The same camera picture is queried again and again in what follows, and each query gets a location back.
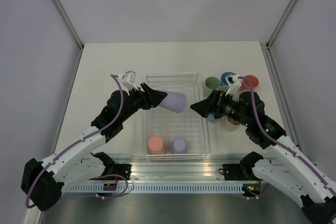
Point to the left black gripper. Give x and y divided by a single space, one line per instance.
151 98

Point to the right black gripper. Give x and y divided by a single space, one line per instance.
213 103

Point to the light blue cup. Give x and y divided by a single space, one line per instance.
211 119

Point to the green cup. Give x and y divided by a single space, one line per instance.
210 84
223 88

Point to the large purple cup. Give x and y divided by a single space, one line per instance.
174 101

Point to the beige cup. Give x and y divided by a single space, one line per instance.
242 93
231 125

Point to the pink cup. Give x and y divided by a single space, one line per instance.
247 80
156 146

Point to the pink cup front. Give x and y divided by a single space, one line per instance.
156 146

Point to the small purple cup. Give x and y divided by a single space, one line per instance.
179 146

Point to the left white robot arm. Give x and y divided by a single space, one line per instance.
44 182

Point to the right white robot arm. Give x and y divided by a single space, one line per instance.
306 185

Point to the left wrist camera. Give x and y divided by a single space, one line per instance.
128 80

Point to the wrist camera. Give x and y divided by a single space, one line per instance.
128 80
234 84

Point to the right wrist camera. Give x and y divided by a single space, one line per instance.
234 84

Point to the clear wire dish rack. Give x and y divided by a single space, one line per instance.
169 125

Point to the aluminium front rail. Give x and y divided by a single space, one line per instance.
173 167

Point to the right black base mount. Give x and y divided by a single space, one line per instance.
232 172

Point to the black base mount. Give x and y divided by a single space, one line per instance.
123 170
232 172

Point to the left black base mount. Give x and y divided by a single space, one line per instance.
123 170

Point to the white slotted cable duct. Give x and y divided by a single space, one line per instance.
162 188

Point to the right aluminium frame post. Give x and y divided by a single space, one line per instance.
283 18

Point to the aluminium frame post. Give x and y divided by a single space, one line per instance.
70 27
283 18

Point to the left aluminium frame post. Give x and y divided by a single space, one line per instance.
70 27

